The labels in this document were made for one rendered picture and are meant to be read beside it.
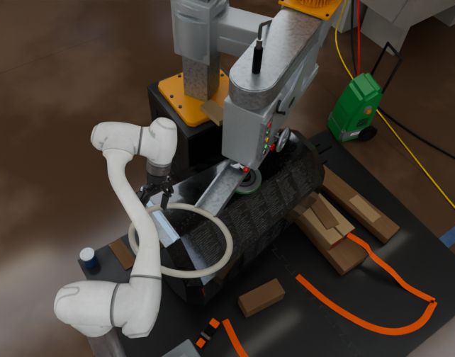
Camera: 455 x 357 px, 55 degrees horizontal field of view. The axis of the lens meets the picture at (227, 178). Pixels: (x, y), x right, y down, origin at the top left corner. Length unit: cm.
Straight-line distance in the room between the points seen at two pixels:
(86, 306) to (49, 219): 228
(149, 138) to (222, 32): 133
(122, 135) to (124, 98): 284
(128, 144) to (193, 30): 131
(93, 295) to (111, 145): 49
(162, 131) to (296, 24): 109
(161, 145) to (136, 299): 52
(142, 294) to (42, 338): 194
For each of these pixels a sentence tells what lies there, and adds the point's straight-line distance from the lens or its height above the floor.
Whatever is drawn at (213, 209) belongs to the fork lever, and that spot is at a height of 106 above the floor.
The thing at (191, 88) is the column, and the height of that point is 87.
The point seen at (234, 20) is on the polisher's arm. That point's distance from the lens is 272.
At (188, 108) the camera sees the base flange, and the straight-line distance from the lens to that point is 312.
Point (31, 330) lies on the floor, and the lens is 334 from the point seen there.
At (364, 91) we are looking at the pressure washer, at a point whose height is 55.
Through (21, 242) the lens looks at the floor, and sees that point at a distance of 365.
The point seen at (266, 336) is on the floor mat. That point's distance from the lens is 313.
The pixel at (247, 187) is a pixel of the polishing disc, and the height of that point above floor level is 86.
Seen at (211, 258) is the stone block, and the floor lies 65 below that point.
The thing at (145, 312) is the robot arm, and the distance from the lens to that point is 141.
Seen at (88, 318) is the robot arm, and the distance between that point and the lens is 145.
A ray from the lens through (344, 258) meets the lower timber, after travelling 334.
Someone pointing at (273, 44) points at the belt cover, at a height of 167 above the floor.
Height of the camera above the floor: 300
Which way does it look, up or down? 54 degrees down
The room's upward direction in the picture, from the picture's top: 4 degrees clockwise
